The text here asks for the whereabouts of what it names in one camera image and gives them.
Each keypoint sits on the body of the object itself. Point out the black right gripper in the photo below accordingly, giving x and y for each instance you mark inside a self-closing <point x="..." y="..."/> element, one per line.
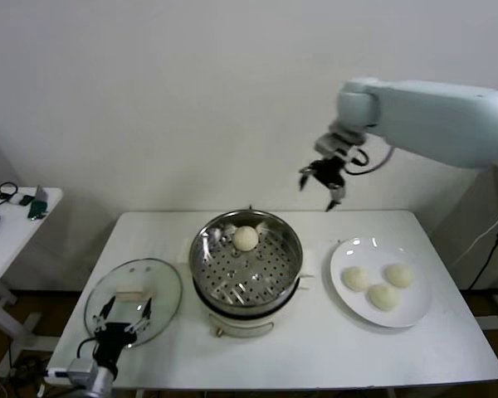
<point x="330" y="172"/>

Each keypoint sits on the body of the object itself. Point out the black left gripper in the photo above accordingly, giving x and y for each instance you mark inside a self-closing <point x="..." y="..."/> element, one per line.
<point x="114" y="338"/>

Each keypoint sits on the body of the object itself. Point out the round glass pot lid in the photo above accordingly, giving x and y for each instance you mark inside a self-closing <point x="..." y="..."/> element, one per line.
<point x="162" y="290"/>

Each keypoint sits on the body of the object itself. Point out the white steamed baozi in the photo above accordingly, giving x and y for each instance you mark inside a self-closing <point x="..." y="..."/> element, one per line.
<point x="245" y="239"/>
<point x="356" y="278"/>
<point x="398" y="274"/>
<point x="382" y="297"/>

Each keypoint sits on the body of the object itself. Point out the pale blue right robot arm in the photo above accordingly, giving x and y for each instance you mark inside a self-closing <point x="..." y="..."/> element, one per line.
<point x="431" y="120"/>

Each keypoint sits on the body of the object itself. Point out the perforated steel steamer basket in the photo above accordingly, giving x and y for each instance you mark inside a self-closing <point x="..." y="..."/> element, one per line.
<point x="249" y="282"/>

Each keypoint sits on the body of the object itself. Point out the large white plate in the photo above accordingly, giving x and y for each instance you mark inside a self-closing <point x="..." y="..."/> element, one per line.
<point x="398" y="257"/>

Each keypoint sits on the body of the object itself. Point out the white side table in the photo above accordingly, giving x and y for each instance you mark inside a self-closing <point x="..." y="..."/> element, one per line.
<point x="12" y="248"/>

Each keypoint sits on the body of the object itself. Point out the green hand tool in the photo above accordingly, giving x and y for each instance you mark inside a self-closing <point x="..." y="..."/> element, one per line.
<point x="36" y="209"/>

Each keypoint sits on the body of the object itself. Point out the grey cabinet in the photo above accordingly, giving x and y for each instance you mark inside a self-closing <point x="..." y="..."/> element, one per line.
<point x="460" y="215"/>

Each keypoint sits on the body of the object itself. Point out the small white and dark device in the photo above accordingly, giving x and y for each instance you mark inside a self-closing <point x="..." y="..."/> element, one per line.
<point x="22" y="200"/>

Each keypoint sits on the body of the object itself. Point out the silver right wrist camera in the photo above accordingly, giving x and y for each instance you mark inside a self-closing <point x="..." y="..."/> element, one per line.
<point x="336" y="145"/>

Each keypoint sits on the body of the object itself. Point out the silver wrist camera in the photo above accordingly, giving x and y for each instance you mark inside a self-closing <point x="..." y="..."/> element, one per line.
<point x="83" y="371"/>
<point x="336" y="145"/>

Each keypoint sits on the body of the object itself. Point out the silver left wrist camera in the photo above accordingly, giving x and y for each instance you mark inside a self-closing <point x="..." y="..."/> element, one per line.
<point x="83" y="371"/>

